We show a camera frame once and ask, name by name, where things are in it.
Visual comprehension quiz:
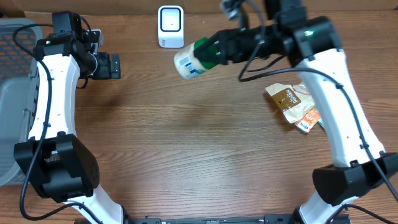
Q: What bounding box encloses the brown white snack pouch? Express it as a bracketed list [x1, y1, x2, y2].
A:
[266, 82, 315, 124]

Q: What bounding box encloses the teal wet wipes pack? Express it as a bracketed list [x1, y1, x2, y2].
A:
[318, 118, 325, 128]

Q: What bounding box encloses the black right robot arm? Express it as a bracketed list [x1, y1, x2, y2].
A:
[193, 1, 397, 223]

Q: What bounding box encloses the green lid jar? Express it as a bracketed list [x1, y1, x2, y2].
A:
[174, 37, 217, 80]

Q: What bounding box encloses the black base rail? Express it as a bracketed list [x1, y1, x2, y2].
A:
[74, 213, 299, 224]

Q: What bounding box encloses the orange Kleenex tissue pack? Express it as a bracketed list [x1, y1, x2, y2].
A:
[295, 108, 321, 134]

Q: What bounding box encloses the white barcode scanner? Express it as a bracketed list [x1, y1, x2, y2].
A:
[157, 5, 185, 49]

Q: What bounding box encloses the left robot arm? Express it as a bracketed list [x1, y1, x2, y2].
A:
[14, 11, 129, 223]

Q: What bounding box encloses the grey plastic mesh basket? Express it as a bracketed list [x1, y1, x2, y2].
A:
[1, 18, 39, 186]

